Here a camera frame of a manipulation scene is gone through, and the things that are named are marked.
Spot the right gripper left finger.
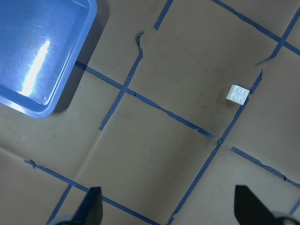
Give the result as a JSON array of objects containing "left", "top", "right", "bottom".
[{"left": 70, "top": 187, "right": 103, "bottom": 225}]

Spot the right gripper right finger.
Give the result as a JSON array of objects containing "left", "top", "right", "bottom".
[{"left": 234, "top": 185, "right": 282, "bottom": 225}]

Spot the white block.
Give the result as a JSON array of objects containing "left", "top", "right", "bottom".
[{"left": 226, "top": 85, "right": 250, "bottom": 105}]

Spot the blue plastic tray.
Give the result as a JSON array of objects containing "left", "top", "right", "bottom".
[{"left": 0, "top": 0, "right": 98, "bottom": 119}]

